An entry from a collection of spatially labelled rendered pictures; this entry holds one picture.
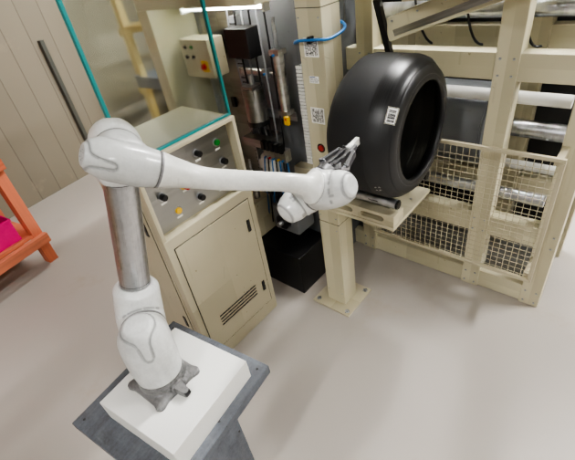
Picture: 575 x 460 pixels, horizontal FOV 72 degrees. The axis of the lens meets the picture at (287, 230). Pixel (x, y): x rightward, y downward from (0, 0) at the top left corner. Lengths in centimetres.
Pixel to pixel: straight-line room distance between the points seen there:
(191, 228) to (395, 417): 131
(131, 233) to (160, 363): 41
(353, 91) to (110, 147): 91
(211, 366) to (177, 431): 23
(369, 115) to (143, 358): 110
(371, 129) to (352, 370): 130
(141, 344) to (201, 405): 28
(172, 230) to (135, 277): 53
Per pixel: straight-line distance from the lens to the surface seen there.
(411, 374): 227
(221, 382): 143
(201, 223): 190
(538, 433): 224
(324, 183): 113
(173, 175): 109
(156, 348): 132
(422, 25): 198
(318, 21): 175
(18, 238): 373
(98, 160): 105
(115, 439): 158
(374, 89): 155
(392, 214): 178
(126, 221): 129
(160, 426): 142
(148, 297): 143
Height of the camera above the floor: 189
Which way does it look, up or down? 36 degrees down
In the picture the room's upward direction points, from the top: 10 degrees counter-clockwise
